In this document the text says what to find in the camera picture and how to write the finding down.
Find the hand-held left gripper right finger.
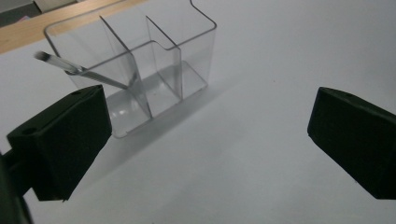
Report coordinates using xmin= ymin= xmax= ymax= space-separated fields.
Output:
xmin=306 ymin=86 xmax=396 ymax=201

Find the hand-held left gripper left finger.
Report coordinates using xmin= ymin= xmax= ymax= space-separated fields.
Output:
xmin=7 ymin=84 xmax=113 ymax=203

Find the clear plastic divided organizer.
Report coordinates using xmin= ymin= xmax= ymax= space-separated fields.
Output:
xmin=43 ymin=0 xmax=219 ymax=140

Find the wooden table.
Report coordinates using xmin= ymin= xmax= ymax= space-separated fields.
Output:
xmin=0 ymin=0 xmax=148 ymax=56

